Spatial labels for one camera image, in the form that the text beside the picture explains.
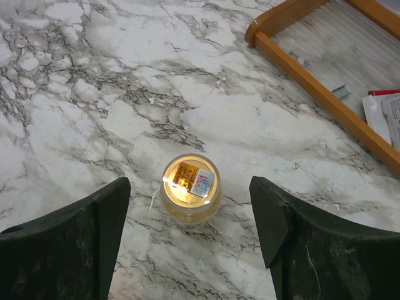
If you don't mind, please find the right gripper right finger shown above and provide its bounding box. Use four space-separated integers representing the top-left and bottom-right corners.
249 176 399 299

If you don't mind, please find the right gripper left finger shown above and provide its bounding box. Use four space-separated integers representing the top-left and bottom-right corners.
1 177 131 299

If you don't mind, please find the clear pill bottle gold lid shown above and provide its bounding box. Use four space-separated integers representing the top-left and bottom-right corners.
160 154 223 229

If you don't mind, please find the red white torn packet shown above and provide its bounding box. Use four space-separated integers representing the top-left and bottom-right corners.
362 93 399 151

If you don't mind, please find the small metal clip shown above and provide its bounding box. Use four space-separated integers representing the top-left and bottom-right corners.
331 84 352 99

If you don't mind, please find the wooden three-tier shelf rack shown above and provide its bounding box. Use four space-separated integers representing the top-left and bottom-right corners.
245 1 399 174

